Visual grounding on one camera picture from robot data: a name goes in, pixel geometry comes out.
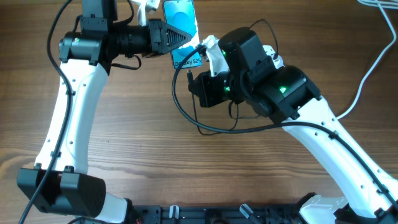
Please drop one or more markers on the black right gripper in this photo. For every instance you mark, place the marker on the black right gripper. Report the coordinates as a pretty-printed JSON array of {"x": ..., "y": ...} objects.
[{"x": 208, "y": 98}]

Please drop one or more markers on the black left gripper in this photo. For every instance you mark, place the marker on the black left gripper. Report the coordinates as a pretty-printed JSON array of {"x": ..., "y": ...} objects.
[{"x": 158, "y": 30}]

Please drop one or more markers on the cyan Galaxy smartphone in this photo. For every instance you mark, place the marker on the cyan Galaxy smartphone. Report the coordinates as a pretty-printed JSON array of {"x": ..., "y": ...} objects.
[{"x": 180, "y": 15}]

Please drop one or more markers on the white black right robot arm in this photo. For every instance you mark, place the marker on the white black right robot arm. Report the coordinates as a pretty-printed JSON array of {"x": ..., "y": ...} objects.
[{"x": 242, "y": 69}]

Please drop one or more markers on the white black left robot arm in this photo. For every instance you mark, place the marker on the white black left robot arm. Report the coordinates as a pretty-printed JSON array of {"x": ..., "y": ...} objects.
[{"x": 59, "y": 182}]

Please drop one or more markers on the white power strip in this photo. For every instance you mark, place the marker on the white power strip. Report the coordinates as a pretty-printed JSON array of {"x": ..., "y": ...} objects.
[{"x": 277, "y": 59}]

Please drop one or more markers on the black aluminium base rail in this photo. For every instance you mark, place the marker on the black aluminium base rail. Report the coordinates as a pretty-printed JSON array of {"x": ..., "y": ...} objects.
[{"x": 174, "y": 214}]

